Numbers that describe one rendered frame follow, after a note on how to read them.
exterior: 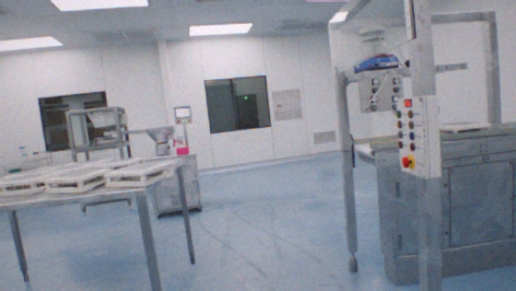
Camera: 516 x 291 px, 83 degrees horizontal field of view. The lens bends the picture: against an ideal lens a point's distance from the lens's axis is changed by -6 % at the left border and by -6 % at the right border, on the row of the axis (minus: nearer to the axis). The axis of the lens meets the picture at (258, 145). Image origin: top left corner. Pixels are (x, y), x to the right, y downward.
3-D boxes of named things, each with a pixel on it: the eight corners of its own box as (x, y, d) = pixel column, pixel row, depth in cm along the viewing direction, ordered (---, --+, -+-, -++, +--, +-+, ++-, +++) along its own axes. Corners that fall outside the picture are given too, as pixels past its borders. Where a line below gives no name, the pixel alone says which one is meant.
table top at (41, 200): (-159, 229, 128) (-161, 222, 128) (5, 181, 238) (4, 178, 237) (146, 196, 139) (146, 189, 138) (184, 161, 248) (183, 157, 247)
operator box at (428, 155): (426, 180, 94) (421, 96, 91) (400, 169, 111) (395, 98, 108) (443, 177, 94) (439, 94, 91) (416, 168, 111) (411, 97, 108)
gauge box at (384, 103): (367, 112, 168) (364, 76, 166) (360, 112, 178) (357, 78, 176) (404, 109, 168) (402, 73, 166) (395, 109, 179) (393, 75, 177)
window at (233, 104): (210, 133, 669) (204, 80, 657) (210, 133, 670) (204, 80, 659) (271, 126, 699) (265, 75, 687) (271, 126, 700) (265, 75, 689)
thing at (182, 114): (179, 152, 417) (173, 107, 411) (179, 152, 427) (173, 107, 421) (196, 150, 422) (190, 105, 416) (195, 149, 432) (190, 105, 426)
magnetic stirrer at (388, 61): (367, 71, 169) (365, 54, 168) (354, 75, 190) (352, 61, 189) (401, 68, 169) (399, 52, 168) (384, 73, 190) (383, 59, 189)
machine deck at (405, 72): (364, 78, 166) (363, 71, 165) (343, 85, 203) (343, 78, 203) (468, 69, 167) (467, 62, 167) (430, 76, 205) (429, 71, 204)
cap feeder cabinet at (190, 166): (154, 219, 380) (145, 159, 372) (158, 207, 435) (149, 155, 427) (204, 212, 393) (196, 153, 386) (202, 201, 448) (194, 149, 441)
